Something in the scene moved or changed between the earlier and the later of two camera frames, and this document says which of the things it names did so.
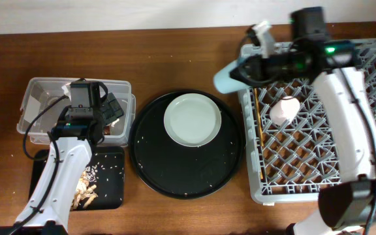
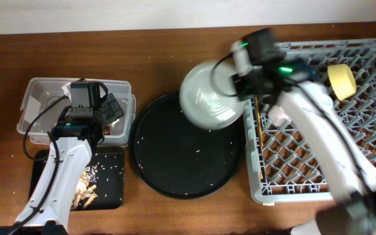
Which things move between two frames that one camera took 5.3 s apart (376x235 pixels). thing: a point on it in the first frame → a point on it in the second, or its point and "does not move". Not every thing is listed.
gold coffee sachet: [107, 130] does not move
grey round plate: [192, 120] → [208, 97]
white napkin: [66, 89] does not move
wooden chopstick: [259, 116] does not move
